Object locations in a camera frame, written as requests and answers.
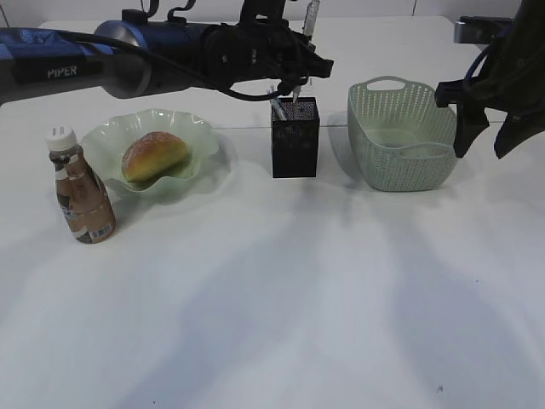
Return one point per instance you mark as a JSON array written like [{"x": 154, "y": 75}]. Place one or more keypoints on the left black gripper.
[{"x": 236, "y": 54}]

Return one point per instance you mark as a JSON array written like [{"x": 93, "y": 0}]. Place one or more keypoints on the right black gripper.
[{"x": 508, "y": 76}]

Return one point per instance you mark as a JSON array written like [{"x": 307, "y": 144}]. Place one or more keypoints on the blue grip pen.
[{"x": 278, "y": 108}]

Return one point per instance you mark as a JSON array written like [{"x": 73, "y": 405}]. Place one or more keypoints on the grey grip pen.
[{"x": 308, "y": 31}]

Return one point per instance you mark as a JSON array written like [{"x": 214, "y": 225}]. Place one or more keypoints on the sugared bread roll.
[{"x": 152, "y": 154}]

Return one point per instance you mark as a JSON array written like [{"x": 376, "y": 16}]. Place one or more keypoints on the brown coffee drink bottle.
[{"x": 81, "y": 194}]

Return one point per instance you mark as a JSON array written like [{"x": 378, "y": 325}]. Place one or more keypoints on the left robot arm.
[{"x": 130, "y": 61}]

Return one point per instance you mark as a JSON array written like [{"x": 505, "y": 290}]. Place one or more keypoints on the black mesh pen holder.
[{"x": 294, "y": 142}]

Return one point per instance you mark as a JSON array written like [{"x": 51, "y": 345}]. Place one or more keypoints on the green plastic basket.
[{"x": 400, "y": 140}]

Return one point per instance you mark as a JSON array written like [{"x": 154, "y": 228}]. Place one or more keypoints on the green wavy glass plate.
[{"x": 105, "y": 146}]

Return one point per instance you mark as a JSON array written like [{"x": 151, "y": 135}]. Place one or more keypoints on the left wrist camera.
[{"x": 270, "y": 9}]

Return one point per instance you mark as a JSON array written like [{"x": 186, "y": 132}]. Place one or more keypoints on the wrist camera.
[
  {"x": 270, "y": 9},
  {"x": 480, "y": 29}
]

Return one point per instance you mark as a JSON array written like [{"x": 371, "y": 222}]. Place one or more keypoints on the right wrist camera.
[{"x": 480, "y": 29}]

